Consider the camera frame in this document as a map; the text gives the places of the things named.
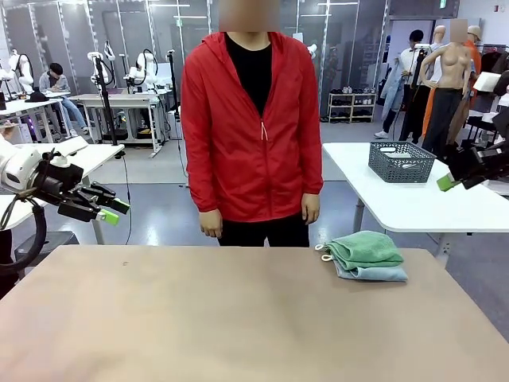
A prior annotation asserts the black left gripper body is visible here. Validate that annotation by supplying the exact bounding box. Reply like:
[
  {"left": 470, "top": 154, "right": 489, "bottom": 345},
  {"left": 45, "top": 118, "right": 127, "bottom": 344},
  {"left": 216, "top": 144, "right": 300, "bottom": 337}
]
[{"left": 38, "top": 162, "right": 85, "bottom": 203}]

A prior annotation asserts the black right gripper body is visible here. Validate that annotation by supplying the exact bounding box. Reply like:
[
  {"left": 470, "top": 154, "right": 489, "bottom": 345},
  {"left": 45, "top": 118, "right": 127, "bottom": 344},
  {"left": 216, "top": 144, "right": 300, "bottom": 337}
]
[{"left": 483, "top": 132, "right": 509, "bottom": 179}]

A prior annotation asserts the grey perforated plastic basket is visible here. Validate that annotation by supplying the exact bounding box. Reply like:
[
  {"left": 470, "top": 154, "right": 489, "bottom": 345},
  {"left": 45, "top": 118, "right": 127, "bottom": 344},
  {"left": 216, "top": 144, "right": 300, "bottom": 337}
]
[{"left": 367, "top": 141, "right": 437, "bottom": 184}]

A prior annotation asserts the green towel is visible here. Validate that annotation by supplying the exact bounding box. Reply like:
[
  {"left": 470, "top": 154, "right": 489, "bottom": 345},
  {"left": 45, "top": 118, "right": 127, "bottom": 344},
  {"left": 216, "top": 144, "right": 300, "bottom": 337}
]
[{"left": 315, "top": 230, "right": 406, "bottom": 270}]

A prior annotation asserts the blue-grey towel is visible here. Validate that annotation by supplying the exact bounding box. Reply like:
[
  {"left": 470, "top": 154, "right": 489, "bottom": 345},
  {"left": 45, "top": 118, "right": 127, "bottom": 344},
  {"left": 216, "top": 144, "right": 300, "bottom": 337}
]
[{"left": 321, "top": 254, "right": 410, "bottom": 283}]

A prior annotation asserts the person's right forearm red sleeve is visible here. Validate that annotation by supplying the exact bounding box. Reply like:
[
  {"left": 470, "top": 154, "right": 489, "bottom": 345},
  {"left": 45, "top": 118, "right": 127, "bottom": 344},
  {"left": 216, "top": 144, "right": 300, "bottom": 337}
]
[{"left": 185, "top": 154, "right": 224, "bottom": 214}]

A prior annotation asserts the person's left forearm red sleeve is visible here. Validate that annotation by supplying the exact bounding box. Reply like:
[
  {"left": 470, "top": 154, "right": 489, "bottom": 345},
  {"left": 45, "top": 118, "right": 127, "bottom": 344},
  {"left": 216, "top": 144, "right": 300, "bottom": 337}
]
[{"left": 298, "top": 149, "right": 324, "bottom": 197}]

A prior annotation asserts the person's right hand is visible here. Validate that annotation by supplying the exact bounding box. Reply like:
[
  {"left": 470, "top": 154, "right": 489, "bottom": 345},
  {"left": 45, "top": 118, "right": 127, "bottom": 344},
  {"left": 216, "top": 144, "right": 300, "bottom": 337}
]
[{"left": 199, "top": 210, "right": 224, "bottom": 240}]

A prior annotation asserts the person's left hand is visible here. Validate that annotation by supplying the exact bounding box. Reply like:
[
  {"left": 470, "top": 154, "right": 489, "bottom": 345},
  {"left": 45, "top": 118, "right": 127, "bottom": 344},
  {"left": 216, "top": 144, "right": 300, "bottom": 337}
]
[{"left": 301, "top": 193, "right": 321, "bottom": 224}]

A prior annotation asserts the large white side table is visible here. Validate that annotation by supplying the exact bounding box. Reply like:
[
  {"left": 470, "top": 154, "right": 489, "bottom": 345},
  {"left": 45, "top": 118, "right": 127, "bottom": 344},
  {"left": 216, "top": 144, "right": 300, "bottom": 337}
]
[{"left": 321, "top": 142, "right": 509, "bottom": 260}]

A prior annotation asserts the dark grey step stool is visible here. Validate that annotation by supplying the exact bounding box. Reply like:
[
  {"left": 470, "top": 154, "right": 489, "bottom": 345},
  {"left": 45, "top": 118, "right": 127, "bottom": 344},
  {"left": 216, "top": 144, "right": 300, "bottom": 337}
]
[{"left": 14, "top": 230, "right": 81, "bottom": 276}]

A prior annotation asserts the white office table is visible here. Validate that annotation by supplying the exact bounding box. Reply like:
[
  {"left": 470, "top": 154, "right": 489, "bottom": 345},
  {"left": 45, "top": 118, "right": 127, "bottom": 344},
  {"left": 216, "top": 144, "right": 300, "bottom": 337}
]
[{"left": 0, "top": 92, "right": 72, "bottom": 143}]

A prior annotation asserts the nude mannequin with black trousers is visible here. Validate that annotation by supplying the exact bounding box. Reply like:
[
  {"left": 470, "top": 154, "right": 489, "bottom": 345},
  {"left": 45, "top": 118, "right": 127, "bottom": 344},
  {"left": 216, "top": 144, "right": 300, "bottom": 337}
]
[{"left": 420, "top": 19, "right": 474, "bottom": 157}]

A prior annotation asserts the black tripod pole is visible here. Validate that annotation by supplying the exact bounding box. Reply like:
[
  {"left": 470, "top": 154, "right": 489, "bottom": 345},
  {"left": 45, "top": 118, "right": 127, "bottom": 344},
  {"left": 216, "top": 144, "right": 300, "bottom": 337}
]
[{"left": 93, "top": 55, "right": 119, "bottom": 146}]

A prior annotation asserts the person in grey jacket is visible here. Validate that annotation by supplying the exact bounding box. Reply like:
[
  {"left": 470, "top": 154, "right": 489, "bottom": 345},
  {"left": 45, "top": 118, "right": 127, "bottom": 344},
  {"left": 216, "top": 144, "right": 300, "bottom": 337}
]
[{"left": 38, "top": 62, "right": 91, "bottom": 137}]

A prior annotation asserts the clothes rack with dark garments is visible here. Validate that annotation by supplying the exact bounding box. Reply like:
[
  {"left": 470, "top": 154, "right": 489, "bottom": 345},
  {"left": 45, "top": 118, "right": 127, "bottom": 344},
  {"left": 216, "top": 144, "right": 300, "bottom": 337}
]
[{"left": 475, "top": 43, "right": 509, "bottom": 105}]

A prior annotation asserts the white robot workbench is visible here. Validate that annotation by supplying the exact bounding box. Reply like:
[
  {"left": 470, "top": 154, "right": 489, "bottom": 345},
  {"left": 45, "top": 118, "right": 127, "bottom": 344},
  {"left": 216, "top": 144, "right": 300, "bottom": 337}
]
[{"left": 77, "top": 92, "right": 170, "bottom": 157}]

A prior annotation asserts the white computer tower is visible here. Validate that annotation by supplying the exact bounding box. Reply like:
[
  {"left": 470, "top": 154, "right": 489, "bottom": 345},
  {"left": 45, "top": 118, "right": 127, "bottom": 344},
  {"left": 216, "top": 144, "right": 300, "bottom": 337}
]
[{"left": 166, "top": 110, "right": 185, "bottom": 140}]

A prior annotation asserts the person in white shirt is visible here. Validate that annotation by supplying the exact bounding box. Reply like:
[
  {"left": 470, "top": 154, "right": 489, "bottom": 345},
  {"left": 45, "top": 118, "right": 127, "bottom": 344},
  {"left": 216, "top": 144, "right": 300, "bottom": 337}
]
[{"left": 374, "top": 29, "right": 429, "bottom": 140}]

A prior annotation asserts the wooden shoe shelf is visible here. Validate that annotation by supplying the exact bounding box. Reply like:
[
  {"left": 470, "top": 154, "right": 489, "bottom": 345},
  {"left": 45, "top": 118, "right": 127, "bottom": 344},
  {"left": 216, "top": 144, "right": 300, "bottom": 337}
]
[{"left": 328, "top": 92, "right": 378, "bottom": 124}]

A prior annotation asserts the white mannequin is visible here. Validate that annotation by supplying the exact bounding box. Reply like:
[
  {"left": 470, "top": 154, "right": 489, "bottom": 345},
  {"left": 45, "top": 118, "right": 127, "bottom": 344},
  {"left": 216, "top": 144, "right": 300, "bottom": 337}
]
[{"left": 413, "top": 25, "right": 447, "bottom": 145}]

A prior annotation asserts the person in red jacket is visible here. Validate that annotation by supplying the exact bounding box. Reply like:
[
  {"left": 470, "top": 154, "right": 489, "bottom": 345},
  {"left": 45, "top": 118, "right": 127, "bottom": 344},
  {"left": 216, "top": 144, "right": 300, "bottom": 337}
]
[{"left": 181, "top": 0, "right": 324, "bottom": 248}]

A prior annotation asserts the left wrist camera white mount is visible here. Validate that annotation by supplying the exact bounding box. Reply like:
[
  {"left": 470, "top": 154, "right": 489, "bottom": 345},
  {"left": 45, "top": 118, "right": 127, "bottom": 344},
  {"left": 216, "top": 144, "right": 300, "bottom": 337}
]
[{"left": 37, "top": 137, "right": 90, "bottom": 168}]

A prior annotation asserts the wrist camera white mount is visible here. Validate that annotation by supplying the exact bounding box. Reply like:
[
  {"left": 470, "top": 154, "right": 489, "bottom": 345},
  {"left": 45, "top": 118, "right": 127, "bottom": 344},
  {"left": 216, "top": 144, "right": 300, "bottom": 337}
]
[
  {"left": 475, "top": 71, "right": 509, "bottom": 97},
  {"left": 37, "top": 137, "right": 90, "bottom": 168}
]

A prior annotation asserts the left arm black hose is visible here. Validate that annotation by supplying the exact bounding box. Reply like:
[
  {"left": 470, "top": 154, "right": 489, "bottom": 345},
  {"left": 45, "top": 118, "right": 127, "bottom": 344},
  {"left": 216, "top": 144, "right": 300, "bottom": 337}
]
[{"left": 0, "top": 193, "right": 49, "bottom": 276}]

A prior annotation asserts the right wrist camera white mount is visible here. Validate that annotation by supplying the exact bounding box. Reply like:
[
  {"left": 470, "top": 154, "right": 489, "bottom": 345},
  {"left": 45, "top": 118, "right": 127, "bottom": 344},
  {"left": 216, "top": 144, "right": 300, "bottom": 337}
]
[{"left": 475, "top": 71, "right": 509, "bottom": 97}]

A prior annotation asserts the black camera stand pole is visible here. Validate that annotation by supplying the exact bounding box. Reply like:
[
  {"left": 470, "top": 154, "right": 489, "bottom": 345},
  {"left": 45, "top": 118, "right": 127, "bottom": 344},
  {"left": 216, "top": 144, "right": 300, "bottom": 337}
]
[{"left": 165, "top": 49, "right": 181, "bottom": 120}]

